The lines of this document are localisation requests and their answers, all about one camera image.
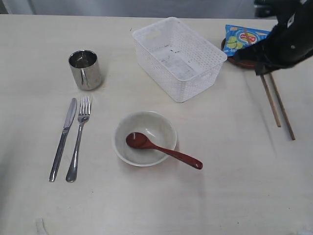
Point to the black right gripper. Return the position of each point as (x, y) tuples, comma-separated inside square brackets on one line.
[(289, 43)]

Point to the brown wooden plate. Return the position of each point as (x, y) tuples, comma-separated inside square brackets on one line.
[(243, 64)]

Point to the blue chips snack bag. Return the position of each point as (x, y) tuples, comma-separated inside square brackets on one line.
[(238, 37)]

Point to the brown wooden chopstick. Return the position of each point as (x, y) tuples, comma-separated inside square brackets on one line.
[(283, 110), (271, 102)]

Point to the white perforated plastic basket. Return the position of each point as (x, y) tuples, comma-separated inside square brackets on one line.
[(178, 59)]

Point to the white speckled ceramic bowl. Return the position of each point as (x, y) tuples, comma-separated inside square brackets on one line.
[(156, 127)]

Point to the red-brown wooden spoon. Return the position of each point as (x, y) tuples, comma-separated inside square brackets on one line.
[(159, 148)]

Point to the shiny steel cup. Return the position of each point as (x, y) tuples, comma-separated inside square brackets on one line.
[(85, 69)]

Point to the silver metal fork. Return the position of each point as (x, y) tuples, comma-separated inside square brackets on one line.
[(83, 117)]

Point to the silver table knife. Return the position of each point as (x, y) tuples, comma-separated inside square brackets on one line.
[(68, 122)]

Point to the grey curtain backdrop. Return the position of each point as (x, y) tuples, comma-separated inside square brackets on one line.
[(234, 9)]

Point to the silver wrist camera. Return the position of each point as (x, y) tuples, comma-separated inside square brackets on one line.
[(270, 8)]

